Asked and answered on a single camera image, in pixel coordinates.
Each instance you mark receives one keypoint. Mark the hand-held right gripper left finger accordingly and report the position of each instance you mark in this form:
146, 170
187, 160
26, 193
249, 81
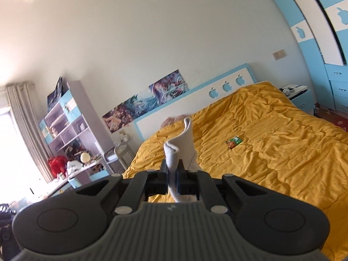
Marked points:
164, 178

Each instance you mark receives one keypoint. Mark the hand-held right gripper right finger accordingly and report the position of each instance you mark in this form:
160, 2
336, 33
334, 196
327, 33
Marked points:
180, 180

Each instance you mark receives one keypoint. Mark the white sweatshirt with teal print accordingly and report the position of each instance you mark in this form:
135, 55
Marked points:
176, 152

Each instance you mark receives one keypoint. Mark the brown plush pillow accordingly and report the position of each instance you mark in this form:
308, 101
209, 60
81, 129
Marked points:
174, 120

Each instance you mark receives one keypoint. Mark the small colourful snack packet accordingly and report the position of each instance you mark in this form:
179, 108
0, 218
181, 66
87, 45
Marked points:
234, 142

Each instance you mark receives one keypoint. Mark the white and blue headboard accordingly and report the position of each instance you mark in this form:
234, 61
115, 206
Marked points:
190, 100

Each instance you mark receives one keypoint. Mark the cluttered desk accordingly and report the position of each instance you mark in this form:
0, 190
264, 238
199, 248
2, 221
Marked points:
81, 174

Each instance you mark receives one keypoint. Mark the yellow quilt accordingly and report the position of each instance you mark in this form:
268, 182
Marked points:
272, 146

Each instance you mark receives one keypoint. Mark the red bag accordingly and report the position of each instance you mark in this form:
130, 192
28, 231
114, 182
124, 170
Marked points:
57, 165

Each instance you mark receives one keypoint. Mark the white and blue bookshelf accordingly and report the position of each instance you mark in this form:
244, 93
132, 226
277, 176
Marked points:
68, 125

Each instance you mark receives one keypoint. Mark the dark box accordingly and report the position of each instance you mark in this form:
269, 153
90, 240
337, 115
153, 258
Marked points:
55, 95

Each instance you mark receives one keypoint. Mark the beige curtain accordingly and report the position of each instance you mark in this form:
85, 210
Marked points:
27, 130

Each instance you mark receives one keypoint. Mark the blue nightstand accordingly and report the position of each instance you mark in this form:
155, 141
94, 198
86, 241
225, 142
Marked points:
301, 99

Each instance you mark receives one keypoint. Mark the red star rug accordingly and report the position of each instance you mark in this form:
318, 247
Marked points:
341, 121

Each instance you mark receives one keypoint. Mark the blue and white wardrobe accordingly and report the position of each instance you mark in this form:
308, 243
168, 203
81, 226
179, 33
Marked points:
323, 32

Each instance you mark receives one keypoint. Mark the wall poster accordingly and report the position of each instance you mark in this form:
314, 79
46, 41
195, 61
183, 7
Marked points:
140, 103
117, 119
170, 85

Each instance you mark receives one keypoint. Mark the beige wall switch plate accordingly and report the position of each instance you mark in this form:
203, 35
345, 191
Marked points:
279, 54

